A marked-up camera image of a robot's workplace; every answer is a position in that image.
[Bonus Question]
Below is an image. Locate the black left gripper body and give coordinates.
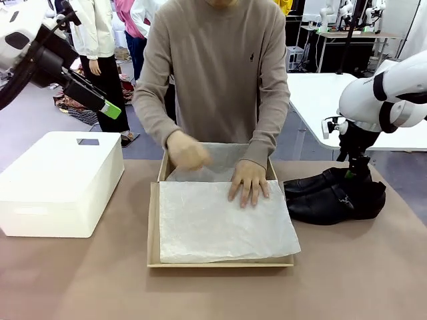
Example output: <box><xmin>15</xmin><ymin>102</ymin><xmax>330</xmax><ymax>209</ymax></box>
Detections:
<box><xmin>28</xmin><ymin>43</ymin><xmax>74</xmax><ymax>89</ymax></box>

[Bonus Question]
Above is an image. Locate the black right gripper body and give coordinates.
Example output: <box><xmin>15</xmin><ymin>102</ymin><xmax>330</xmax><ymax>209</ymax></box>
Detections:
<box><xmin>336</xmin><ymin>121</ymin><xmax>382</xmax><ymax>163</ymax></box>

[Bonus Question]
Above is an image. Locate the black leather buckle shoe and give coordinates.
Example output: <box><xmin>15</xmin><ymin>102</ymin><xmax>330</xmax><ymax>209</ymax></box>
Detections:
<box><xmin>286</xmin><ymin>181</ymin><xmax>387</xmax><ymax>225</ymax></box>
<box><xmin>283</xmin><ymin>167</ymin><xmax>374</xmax><ymax>198</ymax></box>

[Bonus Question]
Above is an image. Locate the white tissue paper sheet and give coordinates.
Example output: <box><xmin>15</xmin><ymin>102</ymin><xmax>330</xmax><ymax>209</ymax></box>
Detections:
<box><xmin>159</xmin><ymin>141</ymin><xmax>302</xmax><ymax>264</ymax></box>

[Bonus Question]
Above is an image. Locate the person's left forearm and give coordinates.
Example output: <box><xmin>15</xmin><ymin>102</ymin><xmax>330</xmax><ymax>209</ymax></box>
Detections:
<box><xmin>245</xmin><ymin>96</ymin><xmax>291</xmax><ymax>171</ymax></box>

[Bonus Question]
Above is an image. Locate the person's right forearm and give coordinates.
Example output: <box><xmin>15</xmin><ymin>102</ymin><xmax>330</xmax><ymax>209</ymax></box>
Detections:
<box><xmin>132</xmin><ymin>89</ymin><xmax>183</xmax><ymax>149</ymax></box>

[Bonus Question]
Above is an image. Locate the white box lid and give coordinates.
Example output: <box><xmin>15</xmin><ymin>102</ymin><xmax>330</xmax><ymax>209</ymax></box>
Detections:
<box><xmin>0</xmin><ymin>131</ymin><xmax>125</xmax><ymax>239</ymax></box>

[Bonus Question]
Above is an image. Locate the cardboard shoe box with lid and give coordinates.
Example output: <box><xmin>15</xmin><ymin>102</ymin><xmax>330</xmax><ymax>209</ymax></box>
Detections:
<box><xmin>146</xmin><ymin>141</ymin><xmax>295</xmax><ymax>269</ymax></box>

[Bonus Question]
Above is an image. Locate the person's left hand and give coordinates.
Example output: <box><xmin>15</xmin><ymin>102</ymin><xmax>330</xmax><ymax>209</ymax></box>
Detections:
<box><xmin>228</xmin><ymin>159</ymin><xmax>271</xmax><ymax>209</ymax></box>

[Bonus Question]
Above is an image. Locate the person's right hand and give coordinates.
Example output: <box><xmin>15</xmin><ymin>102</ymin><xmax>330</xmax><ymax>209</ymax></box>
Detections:
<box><xmin>165</xmin><ymin>129</ymin><xmax>215</xmax><ymax>172</ymax></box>

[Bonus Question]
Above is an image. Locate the dark patterned fabric pile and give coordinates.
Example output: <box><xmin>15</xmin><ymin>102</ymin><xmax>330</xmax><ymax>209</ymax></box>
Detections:
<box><xmin>53</xmin><ymin>95</ymin><xmax>100</xmax><ymax>126</ymax></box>

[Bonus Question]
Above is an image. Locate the red patterned fabric pile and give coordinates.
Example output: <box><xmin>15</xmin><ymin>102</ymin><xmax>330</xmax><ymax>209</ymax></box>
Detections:
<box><xmin>119</xmin><ymin>72</ymin><xmax>137</xmax><ymax>107</ymax></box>

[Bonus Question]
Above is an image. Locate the person in white jacket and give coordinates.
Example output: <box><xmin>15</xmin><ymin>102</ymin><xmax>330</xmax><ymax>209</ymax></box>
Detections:
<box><xmin>68</xmin><ymin>0</ymin><xmax>141</xmax><ymax>147</ymax></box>

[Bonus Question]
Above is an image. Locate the white table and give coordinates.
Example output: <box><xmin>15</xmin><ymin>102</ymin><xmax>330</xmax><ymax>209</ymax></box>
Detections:
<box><xmin>286</xmin><ymin>72</ymin><xmax>427</xmax><ymax>153</ymax></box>

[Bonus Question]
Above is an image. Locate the person in pink top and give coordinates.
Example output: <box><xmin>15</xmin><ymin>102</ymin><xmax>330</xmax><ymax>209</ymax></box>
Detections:
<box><xmin>115</xmin><ymin>0</ymin><xmax>148</xmax><ymax>84</ymax></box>

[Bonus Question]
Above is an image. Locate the person in white shirt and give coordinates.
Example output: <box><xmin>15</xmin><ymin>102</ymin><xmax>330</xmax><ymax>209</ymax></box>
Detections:
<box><xmin>129</xmin><ymin>0</ymin><xmax>161</xmax><ymax>39</ymax></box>

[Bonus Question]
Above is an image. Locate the black tripod pole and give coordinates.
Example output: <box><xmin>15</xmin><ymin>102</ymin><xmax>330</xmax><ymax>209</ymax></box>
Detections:
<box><xmin>335</xmin><ymin>0</ymin><xmax>368</xmax><ymax>75</ymax></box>

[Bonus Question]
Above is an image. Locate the grey workbench table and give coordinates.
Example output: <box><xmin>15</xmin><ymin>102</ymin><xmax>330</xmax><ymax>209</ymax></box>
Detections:
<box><xmin>315</xmin><ymin>28</ymin><xmax>404</xmax><ymax>74</ymax></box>

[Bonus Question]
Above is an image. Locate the person in beige sweater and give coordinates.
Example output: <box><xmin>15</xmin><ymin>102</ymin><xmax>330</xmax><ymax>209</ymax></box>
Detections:
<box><xmin>131</xmin><ymin>0</ymin><xmax>291</xmax><ymax>149</ymax></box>

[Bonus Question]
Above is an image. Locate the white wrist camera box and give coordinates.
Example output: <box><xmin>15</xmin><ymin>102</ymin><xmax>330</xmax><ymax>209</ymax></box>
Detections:
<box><xmin>321</xmin><ymin>115</ymin><xmax>350</xmax><ymax>139</ymax></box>

